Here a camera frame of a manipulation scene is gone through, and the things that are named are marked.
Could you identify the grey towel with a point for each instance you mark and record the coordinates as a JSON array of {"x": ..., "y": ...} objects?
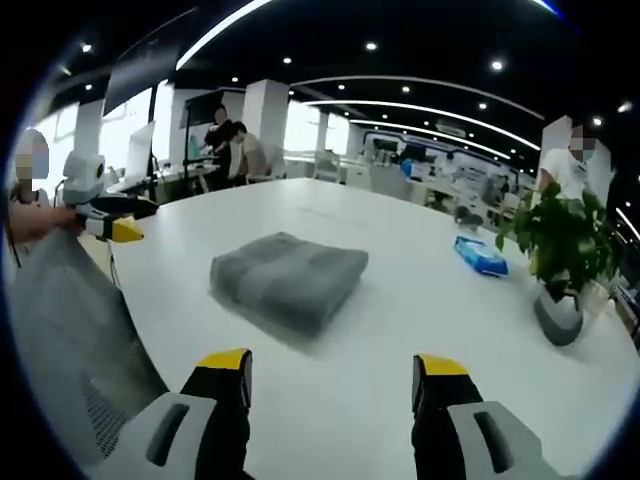
[{"x": 287, "y": 277}]

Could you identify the white computer monitor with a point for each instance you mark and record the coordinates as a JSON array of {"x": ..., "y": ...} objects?
[{"x": 139, "y": 152}]

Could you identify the person's upper body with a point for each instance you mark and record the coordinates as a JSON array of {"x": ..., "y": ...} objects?
[{"x": 30, "y": 198}]

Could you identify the grey mesh office chair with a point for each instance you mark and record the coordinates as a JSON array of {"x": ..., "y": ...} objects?
[{"x": 65, "y": 325}]

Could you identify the blue wipes packet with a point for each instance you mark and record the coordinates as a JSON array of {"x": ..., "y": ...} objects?
[{"x": 481, "y": 255}]

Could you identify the white office chair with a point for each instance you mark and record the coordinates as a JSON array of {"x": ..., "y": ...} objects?
[{"x": 326, "y": 166}]

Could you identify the small dark object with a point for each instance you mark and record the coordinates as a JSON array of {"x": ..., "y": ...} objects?
[{"x": 467, "y": 216}]

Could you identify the green potted plant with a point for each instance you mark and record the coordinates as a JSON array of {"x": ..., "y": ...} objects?
[{"x": 562, "y": 240}]

